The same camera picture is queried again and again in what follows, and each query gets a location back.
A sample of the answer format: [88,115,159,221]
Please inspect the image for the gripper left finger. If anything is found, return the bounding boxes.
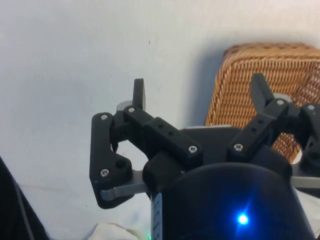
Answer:
[89,78,204,210]

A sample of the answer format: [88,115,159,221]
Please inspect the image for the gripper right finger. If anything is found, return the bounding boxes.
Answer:
[226,72,320,172]

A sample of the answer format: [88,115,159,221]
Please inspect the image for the brown wicker basket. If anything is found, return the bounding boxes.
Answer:
[203,42,320,164]

